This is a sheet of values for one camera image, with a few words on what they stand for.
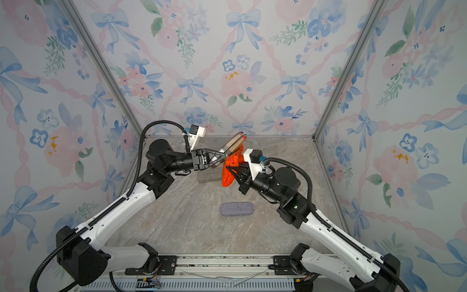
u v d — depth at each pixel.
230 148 0.57
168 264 0.74
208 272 0.74
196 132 0.57
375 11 0.69
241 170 0.56
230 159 0.56
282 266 0.74
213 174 0.98
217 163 0.57
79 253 0.38
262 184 0.54
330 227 0.45
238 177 0.57
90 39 0.78
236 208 0.86
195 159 0.54
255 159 0.50
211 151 0.57
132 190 0.49
